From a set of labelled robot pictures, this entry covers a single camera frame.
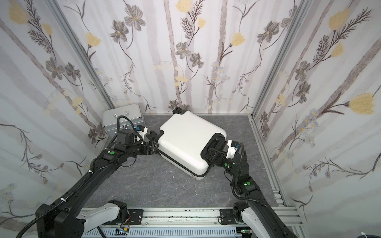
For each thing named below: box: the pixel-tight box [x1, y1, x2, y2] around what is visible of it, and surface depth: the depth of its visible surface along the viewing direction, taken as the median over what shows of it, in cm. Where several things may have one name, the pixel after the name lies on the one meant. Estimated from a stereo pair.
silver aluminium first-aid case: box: [102, 103, 144, 139], surface depth 101 cm
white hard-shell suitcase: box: [157, 107, 227, 180], surface depth 82 cm
